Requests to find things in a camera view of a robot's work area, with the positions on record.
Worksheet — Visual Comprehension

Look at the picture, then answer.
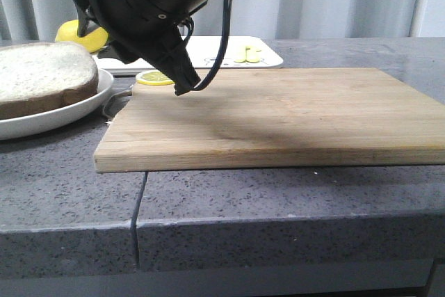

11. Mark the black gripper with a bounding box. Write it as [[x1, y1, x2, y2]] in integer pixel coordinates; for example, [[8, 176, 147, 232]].
[[73, 0, 232, 95]]

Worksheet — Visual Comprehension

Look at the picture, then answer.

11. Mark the bread slice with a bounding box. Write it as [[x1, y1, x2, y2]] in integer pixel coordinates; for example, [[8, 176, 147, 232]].
[[1, 42, 99, 120]]

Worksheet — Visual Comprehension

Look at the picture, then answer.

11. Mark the white round plate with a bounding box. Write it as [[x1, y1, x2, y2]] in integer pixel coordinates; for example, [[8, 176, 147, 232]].
[[1, 69, 114, 141]]

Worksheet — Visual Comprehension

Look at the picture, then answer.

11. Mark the white bear tray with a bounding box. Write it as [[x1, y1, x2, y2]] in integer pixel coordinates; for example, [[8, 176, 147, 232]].
[[93, 36, 283, 76]]

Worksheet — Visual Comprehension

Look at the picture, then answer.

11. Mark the lemon slice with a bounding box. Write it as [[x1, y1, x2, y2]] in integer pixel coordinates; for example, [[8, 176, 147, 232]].
[[136, 70, 174, 86]]

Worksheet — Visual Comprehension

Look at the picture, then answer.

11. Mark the front yellow lemon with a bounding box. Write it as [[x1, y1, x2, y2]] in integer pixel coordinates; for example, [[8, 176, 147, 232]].
[[55, 19, 108, 53]]

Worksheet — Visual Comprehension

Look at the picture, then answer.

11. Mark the yellow plastic knife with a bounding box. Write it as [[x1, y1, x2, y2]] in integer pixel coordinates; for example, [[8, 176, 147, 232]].
[[245, 46, 261, 63]]

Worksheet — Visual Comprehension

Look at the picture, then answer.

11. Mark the wooden cutting board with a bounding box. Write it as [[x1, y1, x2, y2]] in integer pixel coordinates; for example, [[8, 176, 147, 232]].
[[94, 68, 444, 172]]

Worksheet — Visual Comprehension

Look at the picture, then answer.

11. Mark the grey curtain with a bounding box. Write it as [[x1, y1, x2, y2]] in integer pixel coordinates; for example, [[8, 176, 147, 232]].
[[1, 0, 444, 40]]

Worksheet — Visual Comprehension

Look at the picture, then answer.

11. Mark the metal board handle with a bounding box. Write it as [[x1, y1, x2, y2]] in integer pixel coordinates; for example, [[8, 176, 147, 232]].
[[102, 85, 133, 121]]

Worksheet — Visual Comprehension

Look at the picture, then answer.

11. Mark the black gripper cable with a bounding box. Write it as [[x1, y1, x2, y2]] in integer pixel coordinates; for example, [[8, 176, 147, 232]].
[[189, 0, 236, 91]]

